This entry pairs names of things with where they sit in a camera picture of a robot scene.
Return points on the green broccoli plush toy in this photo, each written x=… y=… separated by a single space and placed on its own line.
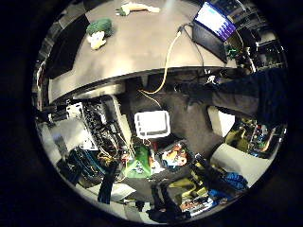
x=100 y=27

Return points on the yellow corn plush toy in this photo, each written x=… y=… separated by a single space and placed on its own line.
x=136 y=7

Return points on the black plastic container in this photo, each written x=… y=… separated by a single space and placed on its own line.
x=67 y=47

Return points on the white square bin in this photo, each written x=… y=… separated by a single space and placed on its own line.
x=152 y=124

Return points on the colourful toy package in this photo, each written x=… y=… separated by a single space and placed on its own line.
x=175 y=156

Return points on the green plastic bag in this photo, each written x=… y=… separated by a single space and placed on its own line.
x=139 y=162

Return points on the person in dark clothes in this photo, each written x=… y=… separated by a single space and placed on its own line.
x=249 y=91

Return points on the open black laptop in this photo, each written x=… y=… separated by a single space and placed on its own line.
x=212 y=26

